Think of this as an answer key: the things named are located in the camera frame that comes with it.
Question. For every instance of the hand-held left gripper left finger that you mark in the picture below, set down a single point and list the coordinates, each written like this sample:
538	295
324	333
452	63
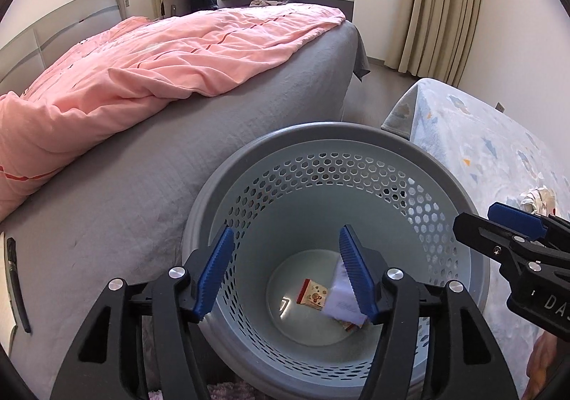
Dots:
213	275

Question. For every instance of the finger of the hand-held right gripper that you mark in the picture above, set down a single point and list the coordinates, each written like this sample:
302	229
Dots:
481	235
516	219

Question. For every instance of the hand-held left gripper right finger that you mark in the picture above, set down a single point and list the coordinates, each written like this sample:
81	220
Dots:
358	279

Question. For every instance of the white tissue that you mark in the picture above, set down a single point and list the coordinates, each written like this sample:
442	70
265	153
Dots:
342	299

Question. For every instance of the grey perforated plastic basket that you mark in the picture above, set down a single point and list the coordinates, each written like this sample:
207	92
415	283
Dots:
311	133

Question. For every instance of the person's right hand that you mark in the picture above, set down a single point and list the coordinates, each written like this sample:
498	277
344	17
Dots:
541	364

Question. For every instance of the crumpled beige paper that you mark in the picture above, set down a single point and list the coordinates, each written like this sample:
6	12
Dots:
539	199

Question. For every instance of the red beige snack wrapper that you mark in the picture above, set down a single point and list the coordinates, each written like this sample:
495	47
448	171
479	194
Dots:
314	294

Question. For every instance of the light blue printed blanket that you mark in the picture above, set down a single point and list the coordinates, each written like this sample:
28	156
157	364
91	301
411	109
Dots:
467	137

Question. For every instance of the purple fluffy rug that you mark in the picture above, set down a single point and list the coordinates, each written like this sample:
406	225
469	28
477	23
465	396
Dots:
222	393

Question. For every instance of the bed with grey sheet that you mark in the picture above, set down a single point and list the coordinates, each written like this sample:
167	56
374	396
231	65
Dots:
222	128

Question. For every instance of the pink blanket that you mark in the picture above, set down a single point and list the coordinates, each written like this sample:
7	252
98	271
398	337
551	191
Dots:
156	61

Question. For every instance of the grey headboard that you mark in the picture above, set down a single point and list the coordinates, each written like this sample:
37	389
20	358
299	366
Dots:
53	34

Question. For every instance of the wall socket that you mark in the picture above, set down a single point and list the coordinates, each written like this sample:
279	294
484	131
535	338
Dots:
501	106

